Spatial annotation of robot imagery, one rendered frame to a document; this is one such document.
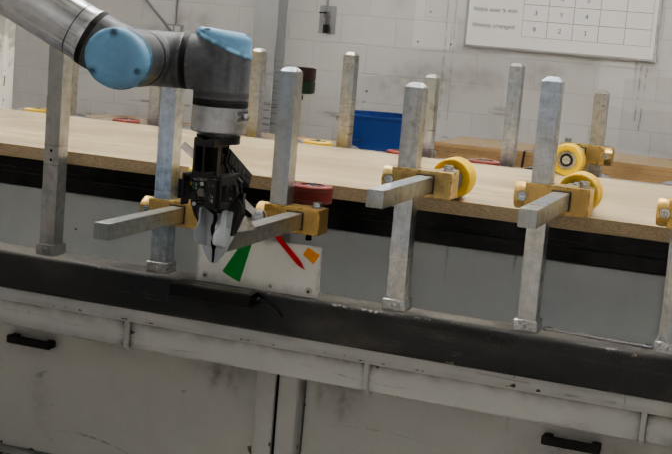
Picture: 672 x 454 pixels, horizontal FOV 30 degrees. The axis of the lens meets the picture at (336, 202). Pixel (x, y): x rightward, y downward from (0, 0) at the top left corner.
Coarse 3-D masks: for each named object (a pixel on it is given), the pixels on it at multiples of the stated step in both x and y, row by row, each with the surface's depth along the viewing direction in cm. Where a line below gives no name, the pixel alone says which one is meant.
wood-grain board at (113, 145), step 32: (0, 128) 312; (32, 128) 319; (96, 128) 334; (128, 128) 342; (96, 160) 272; (128, 160) 269; (192, 160) 277; (256, 160) 288; (320, 160) 300; (352, 160) 306; (384, 160) 313; (352, 192) 252; (480, 192) 262; (512, 192) 267; (608, 192) 283; (640, 192) 288; (576, 224) 237; (608, 224) 235; (640, 224) 233
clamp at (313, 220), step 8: (256, 208) 242; (264, 208) 241; (272, 208) 241; (280, 208) 240; (288, 208) 239; (296, 208) 239; (304, 208) 238; (312, 208) 239; (328, 208) 242; (304, 216) 238; (312, 216) 238; (320, 216) 238; (304, 224) 239; (312, 224) 238; (320, 224) 238; (296, 232) 239; (304, 232) 239; (312, 232) 238; (320, 232) 239
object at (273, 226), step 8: (272, 216) 232; (280, 216) 232; (288, 216) 233; (296, 216) 236; (256, 224) 221; (264, 224) 222; (272, 224) 225; (280, 224) 229; (288, 224) 232; (296, 224) 236; (240, 232) 212; (248, 232) 215; (256, 232) 219; (264, 232) 222; (272, 232) 226; (280, 232) 229; (288, 232) 233; (232, 240) 210; (240, 240) 213; (248, 240) 216; (256, 240) 219; (232, 248) 210
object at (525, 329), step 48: (48, 288) 258; (96, 288) 254; (144, 288) 250; (240, 288) 243; (288, 336) 241; (336, 336) 237; (384, 336) 234; (432, 336) 230; (480, 336) 227; (528, 336) 224; (576, 336) 226; (576, 384) 222; (624, 384) 219
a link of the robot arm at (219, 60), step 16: (208, 32) 197; (224, 32) 197; (192, 48) 198; (208, 48) 197; (224, 48) 196; (240, 48) 198; (192, 64) 198; (208, 64) 197; (224, 64) 197; (240, 64) 198; (192, 80) 199; (208, 80) 198; (224, 80) 197; (240, 80) 199; (208, 96) 198; (224, 96) 198; (240, 96) 199
